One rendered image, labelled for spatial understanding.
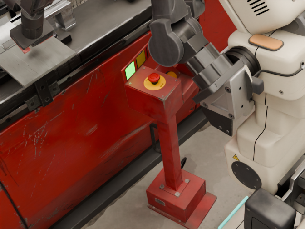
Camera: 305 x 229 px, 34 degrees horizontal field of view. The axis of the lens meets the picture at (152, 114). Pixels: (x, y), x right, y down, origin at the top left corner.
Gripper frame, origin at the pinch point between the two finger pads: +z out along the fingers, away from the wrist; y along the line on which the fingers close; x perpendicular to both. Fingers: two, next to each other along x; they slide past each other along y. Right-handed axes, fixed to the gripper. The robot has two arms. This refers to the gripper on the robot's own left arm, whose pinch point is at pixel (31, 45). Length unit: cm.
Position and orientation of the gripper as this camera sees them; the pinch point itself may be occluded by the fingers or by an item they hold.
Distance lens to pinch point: 148.0
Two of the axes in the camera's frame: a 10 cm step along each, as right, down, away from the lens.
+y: -7.2, 5.7, -3.9
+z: -2.4, 3.3, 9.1
